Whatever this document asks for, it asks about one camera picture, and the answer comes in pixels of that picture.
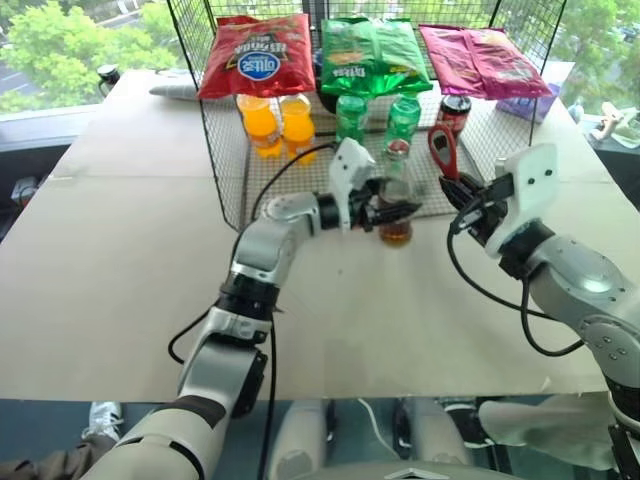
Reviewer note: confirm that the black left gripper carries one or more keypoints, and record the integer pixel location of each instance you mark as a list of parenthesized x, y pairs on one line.
[(363, 210)]

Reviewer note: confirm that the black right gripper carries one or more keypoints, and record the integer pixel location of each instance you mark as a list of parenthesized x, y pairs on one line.
[(492, 197)]

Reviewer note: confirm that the glass bottle with red cap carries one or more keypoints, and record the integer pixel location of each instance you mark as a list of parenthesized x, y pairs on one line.
[(397, 227)]

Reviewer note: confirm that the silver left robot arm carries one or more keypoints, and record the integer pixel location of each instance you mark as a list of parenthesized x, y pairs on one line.
[(265, 240)]

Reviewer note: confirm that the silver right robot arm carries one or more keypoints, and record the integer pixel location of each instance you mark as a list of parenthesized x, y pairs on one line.
[(575, 280)]

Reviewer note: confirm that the green soda bottle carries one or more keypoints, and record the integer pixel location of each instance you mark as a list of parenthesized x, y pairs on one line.
[(351, 117), (402, 120)]

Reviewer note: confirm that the orange soda bottle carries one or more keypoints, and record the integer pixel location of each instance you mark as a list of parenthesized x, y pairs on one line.
[(298, 125), (260, 125)]

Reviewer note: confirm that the red cola can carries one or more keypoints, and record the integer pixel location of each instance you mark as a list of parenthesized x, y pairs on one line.
[(454, 112)]

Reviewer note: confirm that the purple tissue box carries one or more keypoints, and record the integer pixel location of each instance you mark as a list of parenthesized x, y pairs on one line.
[(525, 107)]

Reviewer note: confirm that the magenta chips bag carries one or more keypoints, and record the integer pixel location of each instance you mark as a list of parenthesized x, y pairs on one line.
[(480, 60)]

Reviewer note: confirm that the green chips bag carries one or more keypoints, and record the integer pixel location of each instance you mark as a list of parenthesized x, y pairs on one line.
[(372, 55)]

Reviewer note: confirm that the red chips bag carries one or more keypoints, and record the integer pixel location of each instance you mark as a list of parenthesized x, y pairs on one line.
[(257, 55)]

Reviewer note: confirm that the grey robot leg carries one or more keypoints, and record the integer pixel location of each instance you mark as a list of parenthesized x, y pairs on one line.
[(432, 430), (297, 440)]

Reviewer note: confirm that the grey folded umbrella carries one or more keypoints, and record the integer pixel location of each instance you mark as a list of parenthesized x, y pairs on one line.
[(172, 91)]

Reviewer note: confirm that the black round device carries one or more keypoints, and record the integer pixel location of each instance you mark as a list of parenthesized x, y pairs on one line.
[(107, 75)]

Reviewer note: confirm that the white sneaker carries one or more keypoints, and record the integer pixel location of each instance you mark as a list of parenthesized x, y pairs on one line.
[(102, 420)]

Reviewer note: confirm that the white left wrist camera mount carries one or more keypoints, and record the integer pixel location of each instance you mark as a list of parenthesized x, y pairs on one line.
[(347, 170)]

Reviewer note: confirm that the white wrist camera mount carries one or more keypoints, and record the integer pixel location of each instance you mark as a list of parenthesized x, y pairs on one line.
[(347, 170), (525, 192)]

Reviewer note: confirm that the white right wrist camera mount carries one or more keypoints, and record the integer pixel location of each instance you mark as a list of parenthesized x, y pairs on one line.
[(525, 192)]

